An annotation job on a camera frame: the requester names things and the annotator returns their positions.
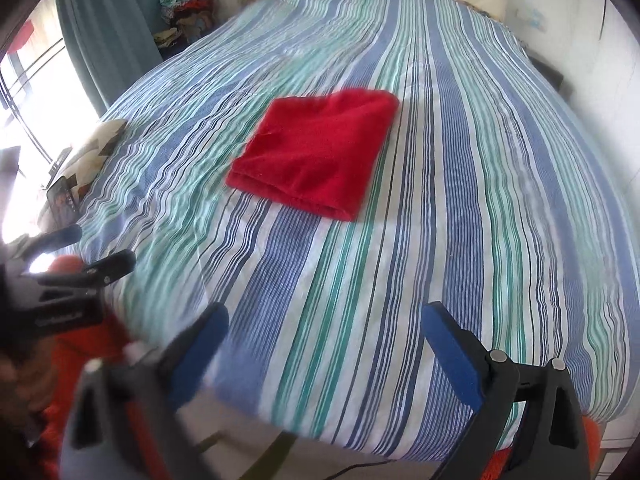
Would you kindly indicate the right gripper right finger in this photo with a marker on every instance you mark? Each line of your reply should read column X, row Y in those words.
column 551, row 441

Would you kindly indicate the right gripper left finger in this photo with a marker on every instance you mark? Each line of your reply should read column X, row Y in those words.
column 124, row 424

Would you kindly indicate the red sweater with white print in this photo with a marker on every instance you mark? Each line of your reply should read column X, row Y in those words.
column 316, row 153

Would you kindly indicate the pile of colourful clothes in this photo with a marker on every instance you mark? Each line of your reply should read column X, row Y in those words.
column 187, row 21

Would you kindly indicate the person's left hand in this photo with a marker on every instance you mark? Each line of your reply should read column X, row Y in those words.
column 28, row 387

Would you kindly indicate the black smartphone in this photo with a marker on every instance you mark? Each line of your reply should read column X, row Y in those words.
column 62, row 204

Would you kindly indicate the patterned beige cushion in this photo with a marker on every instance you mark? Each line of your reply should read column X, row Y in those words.
column 86, row 163

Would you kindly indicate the striped blue green bedspread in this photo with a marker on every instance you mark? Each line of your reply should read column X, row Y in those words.
column 488, row 196

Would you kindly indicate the teal curtain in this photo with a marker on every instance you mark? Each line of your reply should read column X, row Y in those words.
column 110, row 44

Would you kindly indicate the dark bedside table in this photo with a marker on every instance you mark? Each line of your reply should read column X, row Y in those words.
column 554, row 77

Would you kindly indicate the white wardrobe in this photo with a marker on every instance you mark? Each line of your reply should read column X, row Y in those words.
column 604, row 75

